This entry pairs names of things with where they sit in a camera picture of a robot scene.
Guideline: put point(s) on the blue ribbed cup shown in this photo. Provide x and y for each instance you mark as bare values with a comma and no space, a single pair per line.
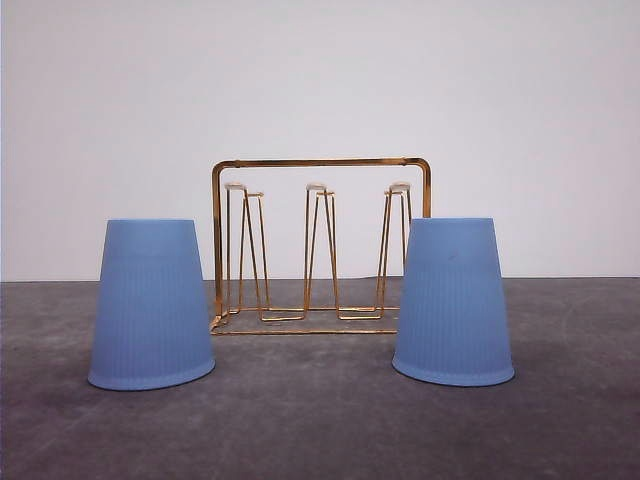
451,327
150,327

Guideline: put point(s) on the gold wire cup rack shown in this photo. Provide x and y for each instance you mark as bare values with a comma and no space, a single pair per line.
313,246

